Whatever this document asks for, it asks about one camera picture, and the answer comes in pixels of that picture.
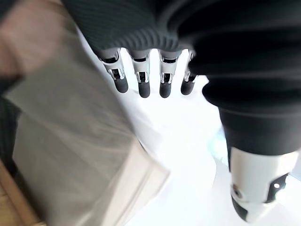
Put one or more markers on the white bed sheet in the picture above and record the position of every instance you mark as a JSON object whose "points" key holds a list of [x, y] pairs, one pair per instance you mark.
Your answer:
{"points": [[178, 150]]}

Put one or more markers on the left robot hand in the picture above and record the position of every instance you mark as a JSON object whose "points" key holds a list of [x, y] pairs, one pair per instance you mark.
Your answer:
{"points": [[211, 35]]}

